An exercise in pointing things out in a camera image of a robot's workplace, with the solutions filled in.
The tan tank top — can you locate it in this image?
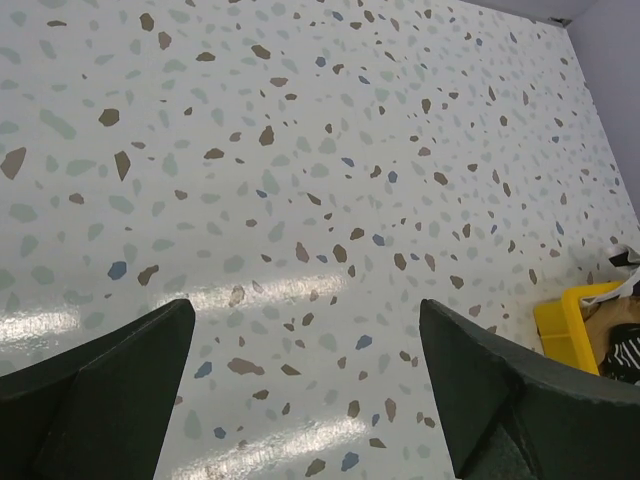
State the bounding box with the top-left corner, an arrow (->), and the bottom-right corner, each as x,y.
581,297 -> 639,367

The black white striped tank top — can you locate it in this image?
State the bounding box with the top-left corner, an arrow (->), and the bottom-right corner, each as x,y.
600,323 -> 640,385

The yellow plastic bin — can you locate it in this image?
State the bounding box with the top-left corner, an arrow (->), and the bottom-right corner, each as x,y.
533,282 -> 622,376

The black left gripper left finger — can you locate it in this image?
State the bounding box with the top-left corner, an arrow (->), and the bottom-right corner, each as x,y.
1,299 -> 195,479

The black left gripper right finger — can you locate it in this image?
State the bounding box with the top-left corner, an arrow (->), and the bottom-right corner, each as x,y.
419,299 -> 639,479

